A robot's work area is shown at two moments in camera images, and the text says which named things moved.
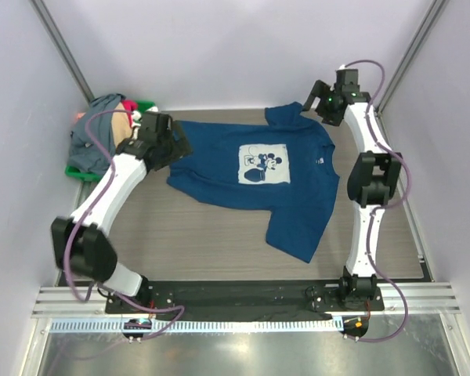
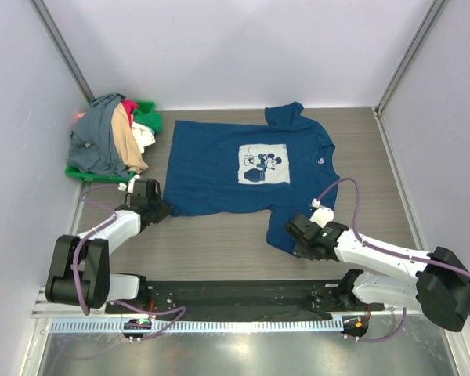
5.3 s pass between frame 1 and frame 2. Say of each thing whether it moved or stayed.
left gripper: moved
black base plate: stayed
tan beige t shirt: stayed
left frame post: stayed
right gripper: moved
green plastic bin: stayed
